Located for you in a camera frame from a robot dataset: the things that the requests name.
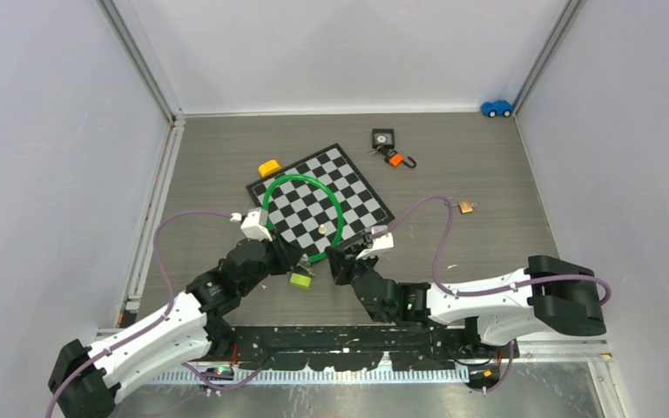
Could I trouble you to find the silver cable lock keys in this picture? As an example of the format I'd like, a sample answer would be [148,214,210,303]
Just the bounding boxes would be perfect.
[294,257,314,277]

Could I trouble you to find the green cable lock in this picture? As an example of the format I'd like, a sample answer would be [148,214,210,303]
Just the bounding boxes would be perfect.
[249,174,346,265]

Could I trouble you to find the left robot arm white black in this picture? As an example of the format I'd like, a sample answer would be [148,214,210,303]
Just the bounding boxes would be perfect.
[45,237,305,417]

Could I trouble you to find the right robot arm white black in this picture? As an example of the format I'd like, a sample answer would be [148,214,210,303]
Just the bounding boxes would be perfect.
[325,233,612,358]

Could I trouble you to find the lime green block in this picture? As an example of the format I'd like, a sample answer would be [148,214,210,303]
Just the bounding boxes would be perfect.
[289,273,313,289]

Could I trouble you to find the black white chessboard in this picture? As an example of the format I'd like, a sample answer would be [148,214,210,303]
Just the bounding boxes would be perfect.
[246,143,395,241]

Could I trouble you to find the yellow toy block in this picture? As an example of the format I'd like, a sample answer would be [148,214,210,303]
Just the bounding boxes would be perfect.
[258,159,282,179]

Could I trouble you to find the orange black padlock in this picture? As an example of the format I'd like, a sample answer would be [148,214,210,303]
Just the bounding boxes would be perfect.
[384,149,416,169]

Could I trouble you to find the brass padlock with steel shackle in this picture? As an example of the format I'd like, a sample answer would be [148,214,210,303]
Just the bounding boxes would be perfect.
[451,200,478,214]

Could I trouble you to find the blue toy car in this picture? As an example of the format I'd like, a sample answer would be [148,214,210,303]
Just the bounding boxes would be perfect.
[480,100,514,118]

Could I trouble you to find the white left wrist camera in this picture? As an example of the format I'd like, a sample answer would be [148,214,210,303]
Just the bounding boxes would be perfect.
[230,207,273,241]

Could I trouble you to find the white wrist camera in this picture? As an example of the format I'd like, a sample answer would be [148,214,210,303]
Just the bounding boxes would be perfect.
[356,226,395,260]
[230,207,273,241]

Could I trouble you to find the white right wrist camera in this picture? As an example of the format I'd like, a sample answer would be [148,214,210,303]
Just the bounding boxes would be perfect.
[356,226,395,260]

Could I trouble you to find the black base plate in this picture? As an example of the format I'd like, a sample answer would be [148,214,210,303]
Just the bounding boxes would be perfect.
[200,325,519,372]

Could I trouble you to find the silver keys on ring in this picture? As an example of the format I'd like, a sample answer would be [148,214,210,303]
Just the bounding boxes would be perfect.
[368,146,386,155]

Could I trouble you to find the aluminium frame rail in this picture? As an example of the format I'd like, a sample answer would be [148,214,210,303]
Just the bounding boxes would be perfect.
[87,322,612,387]

